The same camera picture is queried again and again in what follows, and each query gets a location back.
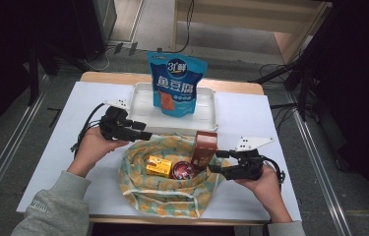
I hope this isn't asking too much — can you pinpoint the blue snack pouch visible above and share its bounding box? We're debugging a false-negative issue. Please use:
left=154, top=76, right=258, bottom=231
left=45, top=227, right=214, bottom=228
left=147, top=50, right=209, bottom=118

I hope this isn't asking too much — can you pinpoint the hanging black cable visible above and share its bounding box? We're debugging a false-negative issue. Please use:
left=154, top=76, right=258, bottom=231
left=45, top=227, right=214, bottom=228
left=171, top=0, right=196, bottom=54

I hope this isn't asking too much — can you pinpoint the metal floor rail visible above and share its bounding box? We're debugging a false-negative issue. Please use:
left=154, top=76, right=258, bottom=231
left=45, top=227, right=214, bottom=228
left=0, top=74, right=51, bottom=224
left=285, top=91, right=353, bottom=236

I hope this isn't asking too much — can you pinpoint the black metal stand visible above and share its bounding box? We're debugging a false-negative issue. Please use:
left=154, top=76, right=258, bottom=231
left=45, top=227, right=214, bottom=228
left=250, top=48, right=325, bottom=123
left=24, top=38, right=82, bottom=106

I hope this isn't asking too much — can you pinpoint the wooden table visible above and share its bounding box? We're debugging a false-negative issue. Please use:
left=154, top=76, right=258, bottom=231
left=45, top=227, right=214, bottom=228
left=24, top=71, right=301, bottom=227

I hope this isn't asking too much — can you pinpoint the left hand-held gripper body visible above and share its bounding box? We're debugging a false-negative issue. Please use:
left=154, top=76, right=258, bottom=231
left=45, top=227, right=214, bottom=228
left=98, top=98, right=135, bottom=143

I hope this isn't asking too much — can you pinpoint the person's right hand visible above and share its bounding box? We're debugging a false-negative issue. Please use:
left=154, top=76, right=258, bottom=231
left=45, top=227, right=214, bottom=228
left=234, top=165, right=285, bottom=214

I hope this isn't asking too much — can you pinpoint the white plastic tray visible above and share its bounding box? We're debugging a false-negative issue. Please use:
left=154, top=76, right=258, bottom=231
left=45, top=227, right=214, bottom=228
left=128, top=82, right=219, bottom=136

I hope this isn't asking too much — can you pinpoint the right hand-held gripper black cable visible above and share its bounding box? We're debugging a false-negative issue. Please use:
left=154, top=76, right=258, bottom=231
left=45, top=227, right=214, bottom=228
left=260, top=155, right=286, bottom=185

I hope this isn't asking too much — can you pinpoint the white table cover sheet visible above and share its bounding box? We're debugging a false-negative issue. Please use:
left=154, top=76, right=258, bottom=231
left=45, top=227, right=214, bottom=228
left=16, top=81, right=303, bottom=223

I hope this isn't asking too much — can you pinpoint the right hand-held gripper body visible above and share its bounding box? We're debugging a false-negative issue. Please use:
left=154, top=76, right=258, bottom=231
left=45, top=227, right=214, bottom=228
left=229, top=136, right=276, bottom=182

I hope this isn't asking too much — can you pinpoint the hand-held gripper black cable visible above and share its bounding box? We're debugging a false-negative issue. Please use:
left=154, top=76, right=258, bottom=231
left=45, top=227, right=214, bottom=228
left=260, top=155, right=286, bottom=185
left=70, top=102, right=106, bottom=153

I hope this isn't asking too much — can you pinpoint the yellow drink carton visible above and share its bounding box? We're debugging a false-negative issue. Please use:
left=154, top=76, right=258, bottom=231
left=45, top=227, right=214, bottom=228
left=145, top=154, right=174, bottom=179

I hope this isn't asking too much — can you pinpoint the light wooden bench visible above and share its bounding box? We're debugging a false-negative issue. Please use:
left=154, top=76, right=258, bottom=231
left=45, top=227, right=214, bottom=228
left=171, top=0, right=334, bottom=65

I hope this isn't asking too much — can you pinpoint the dark cabinet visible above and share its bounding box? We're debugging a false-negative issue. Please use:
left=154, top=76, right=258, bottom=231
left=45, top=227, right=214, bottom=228
left=69, top=0, right=118, bottom=63

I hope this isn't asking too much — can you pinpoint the lemon print cloth bag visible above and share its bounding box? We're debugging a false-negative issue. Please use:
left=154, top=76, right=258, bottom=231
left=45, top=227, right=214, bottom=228
left=118, top=132, right=231, bottom=219

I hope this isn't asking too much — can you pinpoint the red lidded candy jar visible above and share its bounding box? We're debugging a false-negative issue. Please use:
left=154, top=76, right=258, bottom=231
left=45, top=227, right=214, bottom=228
left=171, top=160, right=197, bottom=181

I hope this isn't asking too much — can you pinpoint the brown drink carton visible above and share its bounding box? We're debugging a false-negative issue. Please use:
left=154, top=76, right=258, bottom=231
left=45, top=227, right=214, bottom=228
left=190, top=131, right=218, bottom=172

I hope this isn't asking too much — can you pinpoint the white floor cable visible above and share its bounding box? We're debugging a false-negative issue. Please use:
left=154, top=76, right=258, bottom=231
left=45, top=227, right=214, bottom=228
left=83, top=48, right=111, bottom=73

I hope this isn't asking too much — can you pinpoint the left hand-held gripper black cable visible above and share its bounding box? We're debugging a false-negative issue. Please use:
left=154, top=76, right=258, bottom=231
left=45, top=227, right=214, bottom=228
left=70, top=102, right=106, bottom=153

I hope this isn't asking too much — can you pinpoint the person's left hand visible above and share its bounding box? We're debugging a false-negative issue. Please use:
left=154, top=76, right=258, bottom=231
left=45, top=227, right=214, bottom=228
left=67, top=127, right=129, bottom=179

